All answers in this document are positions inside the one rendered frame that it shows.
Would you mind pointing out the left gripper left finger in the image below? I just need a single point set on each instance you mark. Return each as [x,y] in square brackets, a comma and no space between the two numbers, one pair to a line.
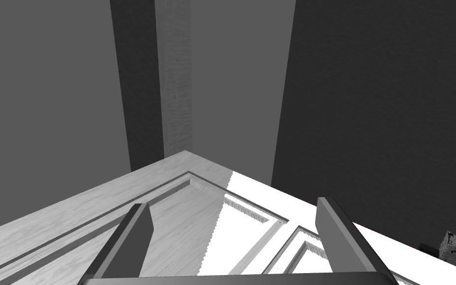
[127,245]

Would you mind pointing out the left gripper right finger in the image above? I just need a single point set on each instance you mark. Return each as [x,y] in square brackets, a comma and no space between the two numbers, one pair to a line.
[340,241]

